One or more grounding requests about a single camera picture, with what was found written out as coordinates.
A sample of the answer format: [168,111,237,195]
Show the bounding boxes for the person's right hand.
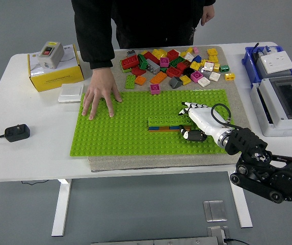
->
[82,67,123,120]

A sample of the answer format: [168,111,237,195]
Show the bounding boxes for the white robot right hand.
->
[178,101,232,148]

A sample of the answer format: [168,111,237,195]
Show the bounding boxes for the person's left hand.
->
[200,5,216,27]

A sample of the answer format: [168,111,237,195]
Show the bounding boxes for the green studded baseplate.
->
[69,88,235,157]

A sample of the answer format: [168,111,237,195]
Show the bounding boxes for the red two-by-four brick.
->
[120,55,140,69]

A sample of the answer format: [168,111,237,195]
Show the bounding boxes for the grey slope brick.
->
[170,77,183,89]

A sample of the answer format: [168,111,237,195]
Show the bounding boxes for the dark green brick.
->
[137,54,148,70]

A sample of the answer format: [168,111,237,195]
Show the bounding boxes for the red two-by-two brick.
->
[167,49,180,61]

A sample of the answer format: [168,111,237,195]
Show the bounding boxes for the grey two-by-four brick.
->
[145,58,161,75]

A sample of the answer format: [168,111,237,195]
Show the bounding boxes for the red two-by-three brick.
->
[166,66,182,78]

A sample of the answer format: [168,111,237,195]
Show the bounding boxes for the red long brick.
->
[143,51,161,64]

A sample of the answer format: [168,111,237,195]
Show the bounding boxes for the orange two-by-four brick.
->
[150,71,168,84]

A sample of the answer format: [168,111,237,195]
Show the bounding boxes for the grey-brown mat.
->
[88,45,252,172]

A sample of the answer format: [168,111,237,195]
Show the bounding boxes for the yellow cardboard box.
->
[28,43,85,92]

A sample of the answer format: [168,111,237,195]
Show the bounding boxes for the person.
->
[71,0,217,70]

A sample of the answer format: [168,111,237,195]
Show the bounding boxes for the blue plastic bin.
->
[242,45,292,89]

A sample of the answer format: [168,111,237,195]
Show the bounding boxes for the white power socket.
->
[260,50,292,75]

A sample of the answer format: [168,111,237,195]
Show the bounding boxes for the large metal floor plate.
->
[203,200,227,222]

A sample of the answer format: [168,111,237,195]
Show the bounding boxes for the white table leg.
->
[51,178,72,237]
[227,170,253,229]

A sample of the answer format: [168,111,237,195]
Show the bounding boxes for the black power adapter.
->
[5,124,31,142]

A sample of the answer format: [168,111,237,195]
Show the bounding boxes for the long metal bar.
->
[91,236,220,245]

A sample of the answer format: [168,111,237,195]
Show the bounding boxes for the white wall switch plate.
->
[58,83,85,104]

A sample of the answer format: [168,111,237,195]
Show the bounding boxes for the grey push-button switch box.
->
[37,40,65,69]

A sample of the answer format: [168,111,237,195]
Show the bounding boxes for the grey electrical enclosure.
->
[250,74,292,137]

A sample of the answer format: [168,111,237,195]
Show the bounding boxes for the metal floor bracket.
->
[206,226,230,245]

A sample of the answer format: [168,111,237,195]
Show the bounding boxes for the thin black hanging cable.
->
[20,180,49,185]

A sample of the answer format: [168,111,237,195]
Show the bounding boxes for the black floor cable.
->
[223,238,250,245]

